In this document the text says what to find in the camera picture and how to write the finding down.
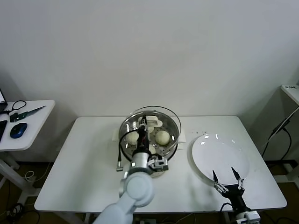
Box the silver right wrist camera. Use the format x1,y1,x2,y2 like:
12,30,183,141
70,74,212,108
244,210,260,222

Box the white floor cable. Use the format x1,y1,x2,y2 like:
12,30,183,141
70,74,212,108
24,161,55,182

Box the black looped cable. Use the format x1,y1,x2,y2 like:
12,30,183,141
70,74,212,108
0,100,27,115

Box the black floor cable bundle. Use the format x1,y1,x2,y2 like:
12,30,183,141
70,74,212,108
6,202,36,219

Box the white round plate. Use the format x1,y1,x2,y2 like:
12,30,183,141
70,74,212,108
191,133,251,185

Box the white side table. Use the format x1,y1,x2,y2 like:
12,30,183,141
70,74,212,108
0,99,56,203

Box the black phone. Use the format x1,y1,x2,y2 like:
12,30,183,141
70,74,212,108
0,119,8,142

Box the black hanging wall cable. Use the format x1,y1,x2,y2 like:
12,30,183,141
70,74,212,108
261,114,293,161

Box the blue computer mouse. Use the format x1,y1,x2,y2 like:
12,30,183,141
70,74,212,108
10,122,28,138

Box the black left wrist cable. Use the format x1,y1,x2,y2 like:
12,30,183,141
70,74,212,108
116,133,139,173

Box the cream electric cooker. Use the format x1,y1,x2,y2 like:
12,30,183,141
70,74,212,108
113,127,187,178

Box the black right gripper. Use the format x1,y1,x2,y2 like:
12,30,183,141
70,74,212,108
211,166,252,212

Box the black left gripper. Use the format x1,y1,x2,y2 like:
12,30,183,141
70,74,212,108
136,114,151,154

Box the black laptop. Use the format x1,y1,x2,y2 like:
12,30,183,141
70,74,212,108
0,86,8,112

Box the perforated steel steamer basket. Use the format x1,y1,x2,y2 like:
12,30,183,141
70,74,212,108
119,112,180,162

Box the green handled blade tool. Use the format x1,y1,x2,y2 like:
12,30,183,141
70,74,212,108
10,105,47,122

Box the glass lid with cream handle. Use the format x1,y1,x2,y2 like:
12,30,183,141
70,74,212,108
125,106,182,154

